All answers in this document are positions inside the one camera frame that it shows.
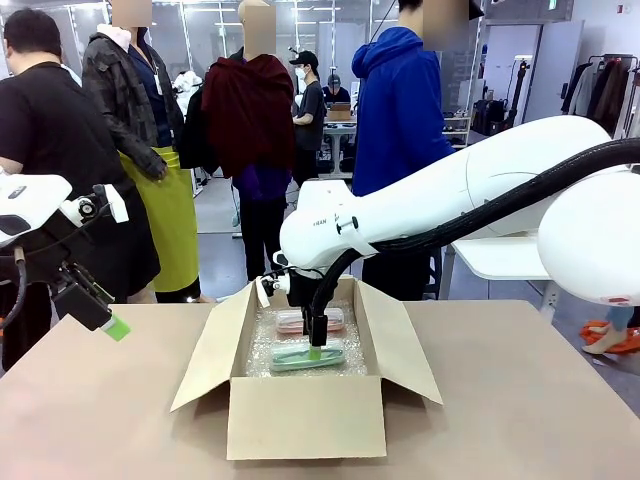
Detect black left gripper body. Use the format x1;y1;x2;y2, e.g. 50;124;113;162
51;261;114;333

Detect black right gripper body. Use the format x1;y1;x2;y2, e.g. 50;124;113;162
287;269;329;324

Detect clear case with green glasses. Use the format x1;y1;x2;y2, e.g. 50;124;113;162
269;341;346;374

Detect clear case with pink glasses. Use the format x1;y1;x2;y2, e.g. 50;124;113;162
274;307;346;336

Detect open cardboard shipping box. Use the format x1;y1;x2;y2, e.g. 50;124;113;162
169;277;445;461

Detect clear bubble wrap sheet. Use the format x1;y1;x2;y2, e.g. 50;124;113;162
244;307;369;379

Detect yellow-green skirt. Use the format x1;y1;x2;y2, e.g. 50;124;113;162
119;146;201;296

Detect background desk with box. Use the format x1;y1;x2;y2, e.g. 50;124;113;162
322;101;359;151

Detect man in black t-shirt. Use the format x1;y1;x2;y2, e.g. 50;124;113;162
0;7;161;374

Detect person with cap and mask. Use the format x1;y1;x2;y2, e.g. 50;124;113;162
288;49;329;189

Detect mannequin with maroon garment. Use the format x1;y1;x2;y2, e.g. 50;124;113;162
178;0;297;284

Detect person in blue hoodie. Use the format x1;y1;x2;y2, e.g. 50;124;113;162
351;0;486;302

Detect seated person in cap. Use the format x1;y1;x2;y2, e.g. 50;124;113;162
321;73;352;107

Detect white side table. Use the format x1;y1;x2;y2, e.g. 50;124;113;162
439;235;556;307

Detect mannequin in dark jacket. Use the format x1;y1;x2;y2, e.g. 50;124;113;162
81;0;202;304

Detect white shelf with shoes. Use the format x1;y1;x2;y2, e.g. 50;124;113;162
442;112;474;149

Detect black suitcases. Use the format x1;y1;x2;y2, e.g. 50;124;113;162
472;98;510;136

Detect orange cloth on floor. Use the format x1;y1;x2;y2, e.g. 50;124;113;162
579;319;640;354

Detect leg with bare foot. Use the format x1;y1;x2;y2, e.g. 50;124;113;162
582;304;632;356

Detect black stand with red light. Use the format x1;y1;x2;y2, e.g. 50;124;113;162
503;57;532;127

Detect clothes rack with coats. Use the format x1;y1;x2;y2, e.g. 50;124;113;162
559;53;640;141

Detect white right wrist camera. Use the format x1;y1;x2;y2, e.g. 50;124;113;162
255;276;292;309

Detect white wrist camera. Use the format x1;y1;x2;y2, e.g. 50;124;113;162
255;276;292;309
59;183;130;227

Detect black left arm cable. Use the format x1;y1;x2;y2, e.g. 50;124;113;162
0;246;30;332

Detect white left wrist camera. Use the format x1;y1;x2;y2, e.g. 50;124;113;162
59;183;130;227

